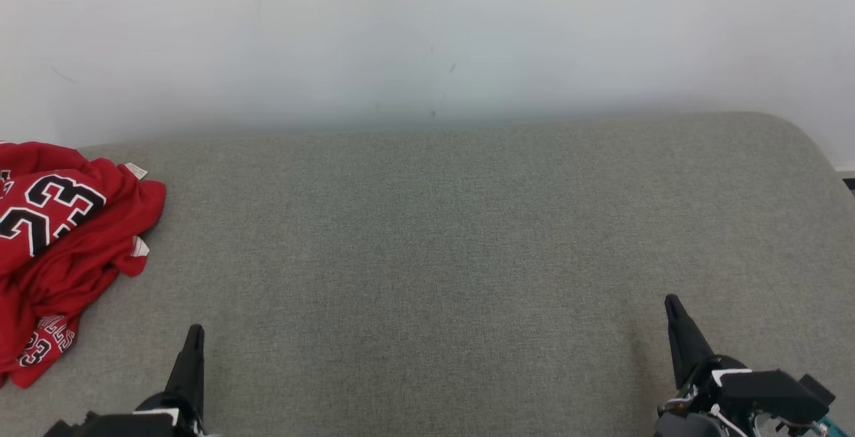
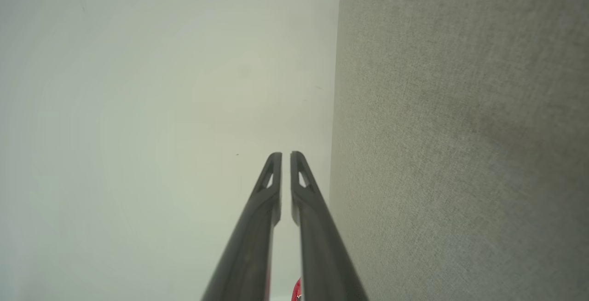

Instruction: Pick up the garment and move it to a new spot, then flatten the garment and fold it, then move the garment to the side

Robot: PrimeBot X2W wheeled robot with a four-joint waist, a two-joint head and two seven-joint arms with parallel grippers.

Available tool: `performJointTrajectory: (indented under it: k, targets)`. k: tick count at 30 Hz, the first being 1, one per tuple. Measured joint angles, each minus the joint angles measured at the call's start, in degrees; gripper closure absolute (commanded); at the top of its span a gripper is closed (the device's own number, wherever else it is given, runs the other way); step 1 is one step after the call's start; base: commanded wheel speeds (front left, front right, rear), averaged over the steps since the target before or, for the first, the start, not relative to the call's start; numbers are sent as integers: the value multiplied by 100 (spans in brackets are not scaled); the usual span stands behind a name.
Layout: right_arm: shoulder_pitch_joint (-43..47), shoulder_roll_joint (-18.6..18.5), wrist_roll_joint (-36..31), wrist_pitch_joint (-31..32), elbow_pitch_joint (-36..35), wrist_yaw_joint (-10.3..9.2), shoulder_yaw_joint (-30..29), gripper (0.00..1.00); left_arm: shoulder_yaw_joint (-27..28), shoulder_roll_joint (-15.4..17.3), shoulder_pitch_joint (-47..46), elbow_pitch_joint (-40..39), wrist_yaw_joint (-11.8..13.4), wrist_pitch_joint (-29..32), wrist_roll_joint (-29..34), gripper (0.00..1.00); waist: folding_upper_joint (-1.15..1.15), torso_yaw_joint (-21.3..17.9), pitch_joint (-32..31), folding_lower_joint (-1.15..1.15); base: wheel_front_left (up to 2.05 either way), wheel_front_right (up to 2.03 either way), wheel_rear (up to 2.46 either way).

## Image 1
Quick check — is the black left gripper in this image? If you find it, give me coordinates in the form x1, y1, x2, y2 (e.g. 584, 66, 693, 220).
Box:
43, 324, 205, 437

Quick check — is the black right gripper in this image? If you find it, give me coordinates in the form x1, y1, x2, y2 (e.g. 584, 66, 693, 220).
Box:
655, 294, 755, 437

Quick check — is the red Bulls jersey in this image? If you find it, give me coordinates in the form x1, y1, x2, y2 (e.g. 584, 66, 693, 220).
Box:
0, 142, 167, 331

